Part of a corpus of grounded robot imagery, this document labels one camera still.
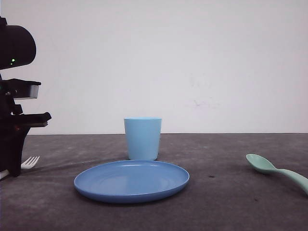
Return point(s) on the mint green plastic spoon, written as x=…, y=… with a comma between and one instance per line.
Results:
x=264, y=166

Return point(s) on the blue plastic plate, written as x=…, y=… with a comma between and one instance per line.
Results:
x=131, y=181

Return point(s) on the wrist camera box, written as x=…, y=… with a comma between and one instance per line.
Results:
x=26, y=89

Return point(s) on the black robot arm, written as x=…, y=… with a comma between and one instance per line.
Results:
x=17, y=48

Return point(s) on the light blue plastic cup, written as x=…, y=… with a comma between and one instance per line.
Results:
x=143, y=137

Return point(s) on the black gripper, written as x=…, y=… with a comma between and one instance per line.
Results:
x=12, y=138

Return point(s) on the white plastic fork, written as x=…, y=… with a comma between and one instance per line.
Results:
x=28, y=164

